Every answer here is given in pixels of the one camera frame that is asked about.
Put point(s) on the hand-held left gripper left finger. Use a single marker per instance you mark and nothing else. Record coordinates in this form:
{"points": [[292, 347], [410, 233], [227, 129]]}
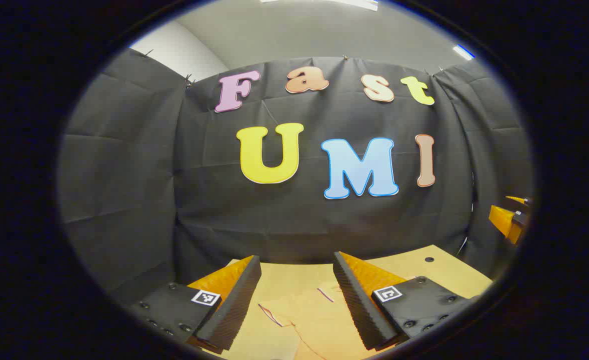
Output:
{"points": [[234, 305]]}

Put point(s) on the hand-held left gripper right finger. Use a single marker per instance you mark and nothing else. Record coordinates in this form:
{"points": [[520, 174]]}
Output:
{"points": [[357, 305]]}

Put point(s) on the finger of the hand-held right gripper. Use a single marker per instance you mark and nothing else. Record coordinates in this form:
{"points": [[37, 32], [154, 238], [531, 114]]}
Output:
{"points": [[517, 200], [503, 220]]}

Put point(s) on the orange T-shirt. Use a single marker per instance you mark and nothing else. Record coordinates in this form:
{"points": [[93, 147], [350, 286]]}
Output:
{"points": [[319, 320]]}

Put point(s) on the black backdrop cloth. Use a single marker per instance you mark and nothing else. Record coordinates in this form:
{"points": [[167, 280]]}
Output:
{"points": [[274, 220]]}

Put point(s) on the ceiling light panel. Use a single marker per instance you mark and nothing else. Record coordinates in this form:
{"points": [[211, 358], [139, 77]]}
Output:
{"points": [[324, 3], [463, 51]]}

